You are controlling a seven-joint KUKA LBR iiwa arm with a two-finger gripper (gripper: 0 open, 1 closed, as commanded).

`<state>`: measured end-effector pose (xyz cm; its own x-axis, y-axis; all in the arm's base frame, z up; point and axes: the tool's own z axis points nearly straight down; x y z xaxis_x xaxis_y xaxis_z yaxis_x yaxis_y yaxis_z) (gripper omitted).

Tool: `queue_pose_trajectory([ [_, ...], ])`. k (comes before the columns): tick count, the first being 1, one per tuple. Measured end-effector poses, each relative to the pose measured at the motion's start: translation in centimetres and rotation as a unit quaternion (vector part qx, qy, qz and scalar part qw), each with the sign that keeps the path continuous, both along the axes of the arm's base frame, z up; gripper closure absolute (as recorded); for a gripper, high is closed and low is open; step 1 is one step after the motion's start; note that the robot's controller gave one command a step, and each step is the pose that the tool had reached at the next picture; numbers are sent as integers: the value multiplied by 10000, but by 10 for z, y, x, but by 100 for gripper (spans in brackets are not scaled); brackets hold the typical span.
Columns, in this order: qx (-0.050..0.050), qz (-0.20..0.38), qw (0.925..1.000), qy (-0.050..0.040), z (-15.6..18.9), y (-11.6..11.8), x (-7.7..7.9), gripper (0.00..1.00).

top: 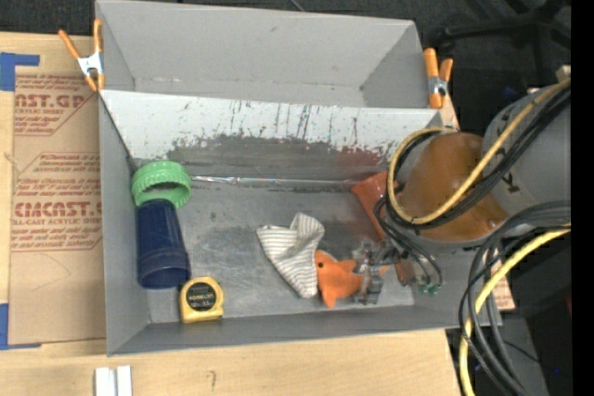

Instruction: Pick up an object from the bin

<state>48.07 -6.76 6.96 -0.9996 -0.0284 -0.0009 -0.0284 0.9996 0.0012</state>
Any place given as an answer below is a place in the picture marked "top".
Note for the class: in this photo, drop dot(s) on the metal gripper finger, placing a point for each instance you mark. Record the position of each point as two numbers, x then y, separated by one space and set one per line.
367 253
371 290

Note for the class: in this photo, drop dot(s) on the orange toy fish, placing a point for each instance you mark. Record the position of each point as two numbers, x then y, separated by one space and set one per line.
336 278

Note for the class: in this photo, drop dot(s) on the orange plastic cup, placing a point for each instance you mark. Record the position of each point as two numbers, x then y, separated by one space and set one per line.
371 195

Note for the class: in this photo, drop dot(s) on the white striped cloth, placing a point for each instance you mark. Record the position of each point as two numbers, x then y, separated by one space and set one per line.
292 255

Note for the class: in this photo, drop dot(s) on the grey metal bin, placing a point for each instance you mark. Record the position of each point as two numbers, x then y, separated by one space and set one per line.
260 130

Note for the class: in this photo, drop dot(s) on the yellow tape measure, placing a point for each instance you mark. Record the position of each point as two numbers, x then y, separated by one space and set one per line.
201 297

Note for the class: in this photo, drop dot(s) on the dark blue plastic cup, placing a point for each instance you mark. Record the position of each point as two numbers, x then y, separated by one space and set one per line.
160 241

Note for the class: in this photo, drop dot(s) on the brown cardboard board, red print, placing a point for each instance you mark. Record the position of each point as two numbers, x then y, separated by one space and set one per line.
51 181

